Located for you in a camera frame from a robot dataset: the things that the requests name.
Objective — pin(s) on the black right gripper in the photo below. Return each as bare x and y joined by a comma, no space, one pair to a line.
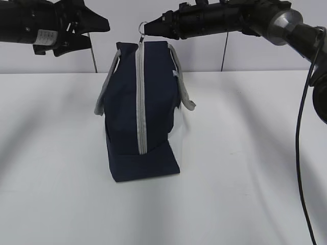
196,20

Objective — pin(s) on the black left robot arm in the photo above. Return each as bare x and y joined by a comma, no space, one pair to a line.
21,20

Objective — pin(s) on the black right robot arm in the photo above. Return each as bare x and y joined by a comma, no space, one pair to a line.
275,21

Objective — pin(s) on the navy blue lunch bag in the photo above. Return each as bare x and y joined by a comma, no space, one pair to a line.
142,99

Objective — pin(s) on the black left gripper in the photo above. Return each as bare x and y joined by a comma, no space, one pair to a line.
73,20

